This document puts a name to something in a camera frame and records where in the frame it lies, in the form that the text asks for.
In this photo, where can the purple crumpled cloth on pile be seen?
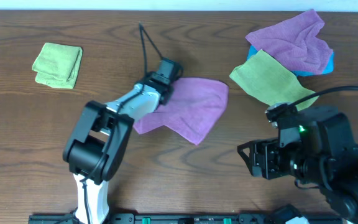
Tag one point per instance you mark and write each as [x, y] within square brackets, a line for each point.
[294, 43]

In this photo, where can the folded light green cloth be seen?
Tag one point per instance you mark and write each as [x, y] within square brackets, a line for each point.
[57, 65]

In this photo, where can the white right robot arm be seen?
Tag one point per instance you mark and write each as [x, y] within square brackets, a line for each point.
[315, 146]

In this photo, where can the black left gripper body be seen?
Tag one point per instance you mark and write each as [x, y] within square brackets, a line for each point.
[168, 94]

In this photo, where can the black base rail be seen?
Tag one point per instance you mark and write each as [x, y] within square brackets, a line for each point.
[128, 218]

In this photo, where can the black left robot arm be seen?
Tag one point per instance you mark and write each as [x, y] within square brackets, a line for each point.
[96, 146]

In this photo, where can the olive green flat cloth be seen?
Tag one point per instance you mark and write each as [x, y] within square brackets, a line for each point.
[265, 79]

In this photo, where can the purple cloth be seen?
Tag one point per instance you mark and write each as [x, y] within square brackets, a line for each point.
[294, 43]
[193, 109]

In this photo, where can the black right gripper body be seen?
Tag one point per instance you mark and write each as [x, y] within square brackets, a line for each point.
[276, 161]

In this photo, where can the blue cloth under pile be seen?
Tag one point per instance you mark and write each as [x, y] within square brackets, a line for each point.
[328, 69]

